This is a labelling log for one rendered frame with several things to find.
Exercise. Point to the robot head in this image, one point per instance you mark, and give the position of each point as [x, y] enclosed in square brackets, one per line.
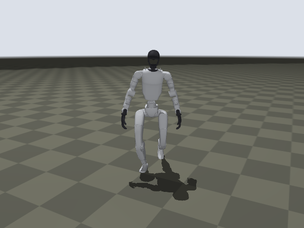
[153, 54]

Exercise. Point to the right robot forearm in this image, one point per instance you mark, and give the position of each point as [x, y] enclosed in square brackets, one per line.
[127, 101]

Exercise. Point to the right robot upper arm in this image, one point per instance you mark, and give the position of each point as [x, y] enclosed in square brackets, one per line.
[137, 75]

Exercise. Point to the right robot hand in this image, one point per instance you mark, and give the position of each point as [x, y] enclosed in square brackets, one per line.
[123, 118]

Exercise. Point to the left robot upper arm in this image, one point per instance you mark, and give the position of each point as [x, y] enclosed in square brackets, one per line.
[167, 76]

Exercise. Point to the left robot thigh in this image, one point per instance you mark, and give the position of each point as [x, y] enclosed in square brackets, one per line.
[163, 125]

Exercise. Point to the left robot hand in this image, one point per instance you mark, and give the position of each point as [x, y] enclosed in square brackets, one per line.
[179, 118]

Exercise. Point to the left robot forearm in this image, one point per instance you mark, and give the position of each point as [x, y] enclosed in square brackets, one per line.
[176, 102]

